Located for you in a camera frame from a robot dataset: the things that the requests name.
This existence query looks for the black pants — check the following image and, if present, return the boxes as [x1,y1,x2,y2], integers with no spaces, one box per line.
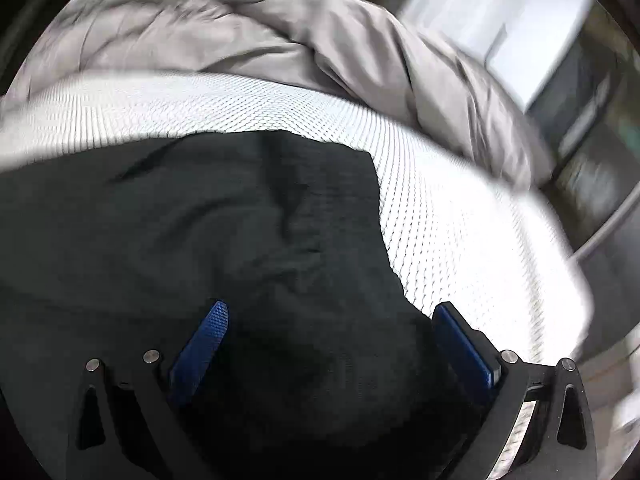
[1,131,482,479]

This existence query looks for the white honeycomb mattress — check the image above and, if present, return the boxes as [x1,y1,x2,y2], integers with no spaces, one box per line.
[1,73,593,364]

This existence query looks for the grey crumpled duvet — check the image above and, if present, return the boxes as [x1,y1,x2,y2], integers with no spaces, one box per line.
[2,0,552,188]

